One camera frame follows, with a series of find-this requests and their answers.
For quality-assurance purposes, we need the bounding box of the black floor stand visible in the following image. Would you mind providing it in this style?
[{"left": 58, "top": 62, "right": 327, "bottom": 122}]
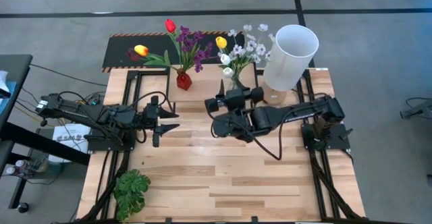
[{"left": 400, "top": 97, "right": 432, "bottom": 120}]

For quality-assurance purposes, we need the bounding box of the red glass vase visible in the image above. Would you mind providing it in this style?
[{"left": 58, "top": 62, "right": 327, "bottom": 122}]
[{"left": 176, "top": 67, "right": 193, "bottom": 91}]

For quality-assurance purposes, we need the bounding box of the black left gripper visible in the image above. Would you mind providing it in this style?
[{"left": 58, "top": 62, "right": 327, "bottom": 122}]
[{"left": 143, "top": 95, "right": 180, "bottom": 148}]

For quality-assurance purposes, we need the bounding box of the red artificial tulip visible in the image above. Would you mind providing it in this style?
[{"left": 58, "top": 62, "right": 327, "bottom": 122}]
[{"left": 164, "top": 18, "right": 185, "bottom": 73}]

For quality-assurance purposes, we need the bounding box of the black floor cable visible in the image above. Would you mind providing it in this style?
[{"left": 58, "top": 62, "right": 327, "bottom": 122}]
[{"left": 29, "top": 63, "right": 108, "bottom": 87}]

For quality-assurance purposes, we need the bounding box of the green monstera leaf plant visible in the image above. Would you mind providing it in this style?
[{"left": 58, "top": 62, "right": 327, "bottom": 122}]
[{"left": 113, "top": 169, "right": 152, "bottom": 222}]

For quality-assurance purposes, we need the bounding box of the white small blossom spray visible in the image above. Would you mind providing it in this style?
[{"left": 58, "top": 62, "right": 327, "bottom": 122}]
[{"left": 227, "top": 23, "right": 276, "bottom": 80}]

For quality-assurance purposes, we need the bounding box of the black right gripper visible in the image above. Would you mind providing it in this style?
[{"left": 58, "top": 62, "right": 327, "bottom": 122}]
[{"left": 205, "top": 78, "right": 265, "bottom": 113}]

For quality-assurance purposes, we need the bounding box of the black desk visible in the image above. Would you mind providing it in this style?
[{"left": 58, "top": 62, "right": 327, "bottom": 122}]
[{"left": 0, "top": 54, "right": 91, "bottom": 215}]

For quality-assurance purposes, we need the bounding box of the black aluminium table frame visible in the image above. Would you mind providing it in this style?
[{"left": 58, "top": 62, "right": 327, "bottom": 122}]
[{"left": 79, "top": 67, "right": 369, "bottom": 223}]

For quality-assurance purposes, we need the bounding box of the white shade table lamp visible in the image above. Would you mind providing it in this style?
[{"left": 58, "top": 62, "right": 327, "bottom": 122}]
[{"left": 259, "top": 24, "right": 320, "bottom": 106}]

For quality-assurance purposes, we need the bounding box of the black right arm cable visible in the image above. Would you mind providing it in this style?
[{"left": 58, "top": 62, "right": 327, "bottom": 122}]
[{"left": 209, "top": 105, "right": 304, "bottom": 161}]

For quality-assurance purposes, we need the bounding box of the black hazard-striped floor mat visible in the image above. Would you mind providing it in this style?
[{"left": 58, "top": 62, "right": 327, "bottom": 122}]
[{"left": 102, "top": 30, "right": 247, "bottom": 74}]

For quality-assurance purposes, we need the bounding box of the maroon artificial tulip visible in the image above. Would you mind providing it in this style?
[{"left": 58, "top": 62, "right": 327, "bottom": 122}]
[{"left": 126, "top": 47, "right": 180, "bottom": 72}]

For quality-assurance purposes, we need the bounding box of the white cardboard box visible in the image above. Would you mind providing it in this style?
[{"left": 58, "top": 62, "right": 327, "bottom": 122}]
[{"left": 48, "top": 123, "right": 92, "bottom": 164}]

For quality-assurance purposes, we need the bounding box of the purple artificial flower bunch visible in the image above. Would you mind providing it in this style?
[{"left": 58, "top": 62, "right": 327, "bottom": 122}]
[{"left": 175, "top": 25, "right": 215, "bottom": 74}]

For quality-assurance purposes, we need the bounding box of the clear glass vase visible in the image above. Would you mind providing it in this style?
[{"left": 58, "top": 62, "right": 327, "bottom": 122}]
[{"left": 226, "top": 75, "right": 242, "bottom": 92}]

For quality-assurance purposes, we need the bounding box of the wooden shelf with black legs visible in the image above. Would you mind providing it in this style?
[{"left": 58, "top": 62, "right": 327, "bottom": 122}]
[{"left": 165, "top": 61, "right": 260, "bottom": 115}]

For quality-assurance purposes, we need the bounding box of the white crumpled paper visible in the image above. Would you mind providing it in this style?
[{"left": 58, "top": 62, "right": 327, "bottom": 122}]
[{"left": 0, "top": 70, "right": 11, "bottom": 99}]

